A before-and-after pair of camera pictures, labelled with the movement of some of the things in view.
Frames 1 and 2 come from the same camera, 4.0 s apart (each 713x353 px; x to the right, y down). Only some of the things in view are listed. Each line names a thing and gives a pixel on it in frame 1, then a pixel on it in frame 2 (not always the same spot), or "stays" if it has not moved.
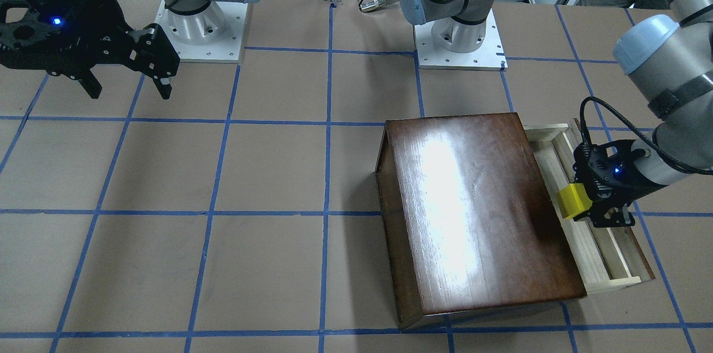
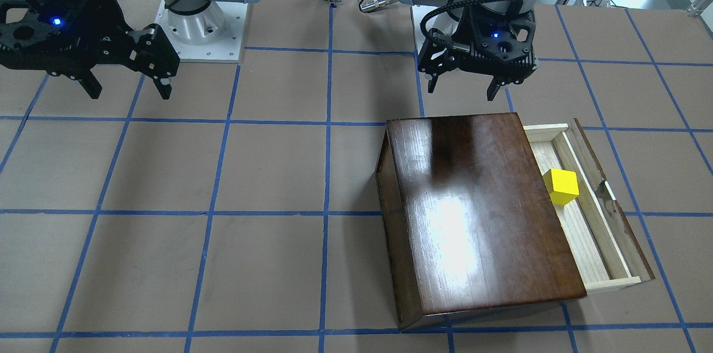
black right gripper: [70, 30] stays
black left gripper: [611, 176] → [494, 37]
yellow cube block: [574, 199] → [562, 185]
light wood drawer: [607, 256] stays
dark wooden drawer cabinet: [470, 220] stays
